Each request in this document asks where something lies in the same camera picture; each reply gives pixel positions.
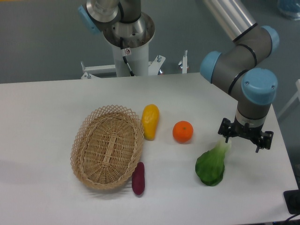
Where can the green bok choy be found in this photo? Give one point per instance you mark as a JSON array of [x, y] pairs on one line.
[[210, 166]]

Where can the yellow mango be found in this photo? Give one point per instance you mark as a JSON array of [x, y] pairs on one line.
[[150, 119]]

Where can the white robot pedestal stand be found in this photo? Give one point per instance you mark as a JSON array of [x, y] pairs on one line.
[[130, 48]]

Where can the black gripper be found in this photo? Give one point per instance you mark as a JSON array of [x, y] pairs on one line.
[[262, 140]]

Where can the white frame at right edge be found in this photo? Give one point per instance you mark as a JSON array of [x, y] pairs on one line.
[[292, 103]]

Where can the woven wicker basket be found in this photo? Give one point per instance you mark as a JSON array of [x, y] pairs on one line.
[[107, 147]]

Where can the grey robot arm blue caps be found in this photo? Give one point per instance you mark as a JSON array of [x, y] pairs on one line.
[[235, 72]]

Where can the black device at table edge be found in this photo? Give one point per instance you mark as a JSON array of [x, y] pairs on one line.
[[292, 200]]

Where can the blue plastic bag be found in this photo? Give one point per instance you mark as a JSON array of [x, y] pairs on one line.
[[289, 8]]

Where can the purple sweet potato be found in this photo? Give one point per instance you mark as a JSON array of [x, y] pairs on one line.
[[138, 179]]

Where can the orange fruit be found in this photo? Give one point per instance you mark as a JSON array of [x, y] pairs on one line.
[[182, 131]]

